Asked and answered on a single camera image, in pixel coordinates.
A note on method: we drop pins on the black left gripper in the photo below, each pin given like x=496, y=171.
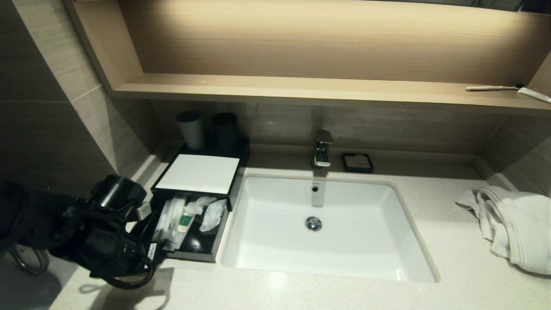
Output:
x=112, y=252

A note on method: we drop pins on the long white toothbrush packet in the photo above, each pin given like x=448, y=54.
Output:
x=168, y=219

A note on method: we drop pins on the black glossy box drawer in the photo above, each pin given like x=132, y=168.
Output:
x=202, y=247

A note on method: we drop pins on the clear plastic packet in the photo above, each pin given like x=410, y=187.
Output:
x=200, y=204
x=214, y=219

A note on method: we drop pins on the orange and black left arm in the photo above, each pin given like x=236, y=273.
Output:
x=47, y=219

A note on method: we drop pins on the green label sachet in drawer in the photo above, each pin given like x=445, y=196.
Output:
x=186, y=224

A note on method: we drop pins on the white bathtub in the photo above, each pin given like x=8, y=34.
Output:
x=30, y=288

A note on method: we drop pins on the grey cup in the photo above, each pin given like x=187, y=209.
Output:
x=191, y=131

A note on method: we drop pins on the black cup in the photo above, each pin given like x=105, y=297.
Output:
x=224, y=133

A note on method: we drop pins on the chrome sink drain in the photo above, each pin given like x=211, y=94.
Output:
x=313, y=224

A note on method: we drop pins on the chrome sink faucet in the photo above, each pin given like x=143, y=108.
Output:
x=322, y=150

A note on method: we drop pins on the black square soap dish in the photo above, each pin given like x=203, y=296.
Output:
x=345, y=163

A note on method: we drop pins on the white ceramic sink basin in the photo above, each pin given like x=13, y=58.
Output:
x=366, y=241

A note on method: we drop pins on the round soap bar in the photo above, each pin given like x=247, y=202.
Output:
x=359, y=161

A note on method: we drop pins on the white towel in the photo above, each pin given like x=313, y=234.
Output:
x=516, y=228

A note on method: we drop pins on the beige toothbrush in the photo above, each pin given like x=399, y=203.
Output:
x=490, y=88

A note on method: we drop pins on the white toothpaste tube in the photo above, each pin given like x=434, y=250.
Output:
x=533, y=94

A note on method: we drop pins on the wooden wall shelf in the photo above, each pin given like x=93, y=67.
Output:
x=301, y=90

